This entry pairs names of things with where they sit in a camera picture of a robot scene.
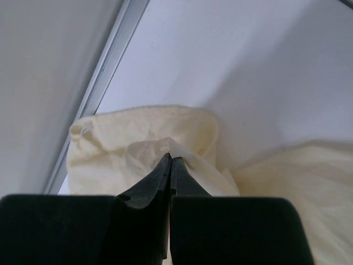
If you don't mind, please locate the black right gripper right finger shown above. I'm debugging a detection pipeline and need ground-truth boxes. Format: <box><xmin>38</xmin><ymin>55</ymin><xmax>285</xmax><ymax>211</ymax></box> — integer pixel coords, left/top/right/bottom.
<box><xmin>170</xmin><ymin>158</ymin><xmax>314</xmax><ymax>264</ymax></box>

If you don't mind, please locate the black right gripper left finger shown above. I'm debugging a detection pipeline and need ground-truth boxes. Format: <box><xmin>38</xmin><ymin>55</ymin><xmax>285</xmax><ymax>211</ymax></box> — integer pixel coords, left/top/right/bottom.
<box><xmin>1</xmin><ymin>154</ymin><xmax>172</xmax><ymax>264</ymax></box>

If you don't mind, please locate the cream yellow jacket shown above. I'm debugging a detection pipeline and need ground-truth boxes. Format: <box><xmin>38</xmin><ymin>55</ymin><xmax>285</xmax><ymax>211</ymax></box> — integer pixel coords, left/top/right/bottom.
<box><xmin>66</xmin><ymin>105</ymin><xmax>352</xmax><ymax>264</ymax></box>

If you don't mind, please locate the aluminium frame rail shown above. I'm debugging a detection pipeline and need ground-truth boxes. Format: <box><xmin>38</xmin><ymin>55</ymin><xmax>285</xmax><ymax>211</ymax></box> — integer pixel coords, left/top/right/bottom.
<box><xmin>43</xmin><ymin>1</ymin><xmax>149</xmax><ymax>194</ymax></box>

